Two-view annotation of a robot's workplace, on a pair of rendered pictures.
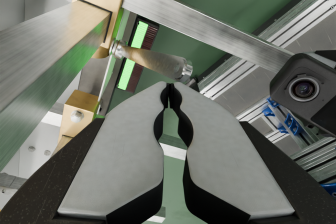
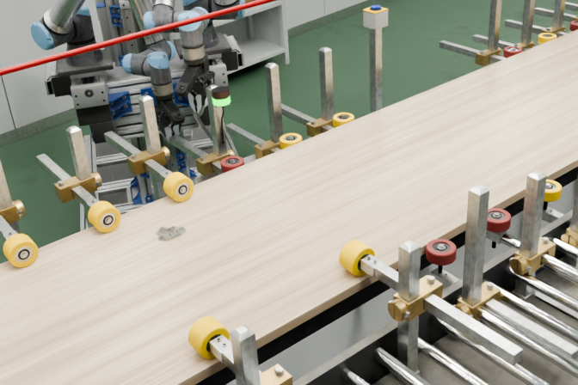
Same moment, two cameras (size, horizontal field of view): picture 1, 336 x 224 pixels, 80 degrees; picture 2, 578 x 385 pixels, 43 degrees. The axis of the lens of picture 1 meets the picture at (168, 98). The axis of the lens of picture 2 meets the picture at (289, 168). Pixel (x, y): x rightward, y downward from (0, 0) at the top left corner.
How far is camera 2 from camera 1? 253 cm
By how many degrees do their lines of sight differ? 35
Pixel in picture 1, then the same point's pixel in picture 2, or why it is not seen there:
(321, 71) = (173, 117)
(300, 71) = (176, 119)
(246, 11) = not seen: hidden behind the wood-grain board
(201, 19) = (192, 149)
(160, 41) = not seen: hidden behind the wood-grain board
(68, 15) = (215, 139)
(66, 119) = (267, 146)
